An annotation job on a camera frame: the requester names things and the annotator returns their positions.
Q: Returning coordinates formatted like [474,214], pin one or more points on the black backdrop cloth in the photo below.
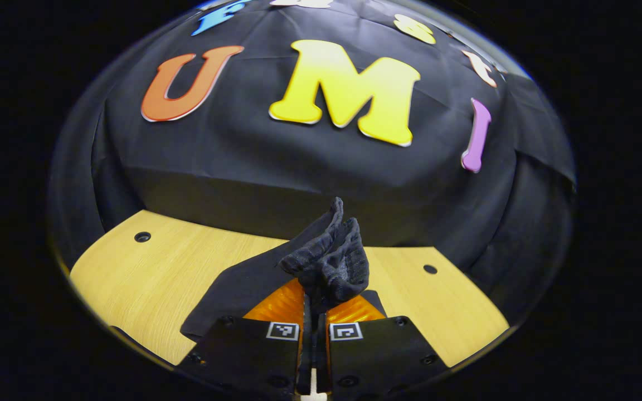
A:
[243,156]

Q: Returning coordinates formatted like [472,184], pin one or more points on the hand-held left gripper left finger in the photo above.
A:
[248,351]

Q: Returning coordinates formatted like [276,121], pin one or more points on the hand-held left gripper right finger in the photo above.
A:
[382,351]

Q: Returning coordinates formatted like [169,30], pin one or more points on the dark jeans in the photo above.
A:
[332,267]

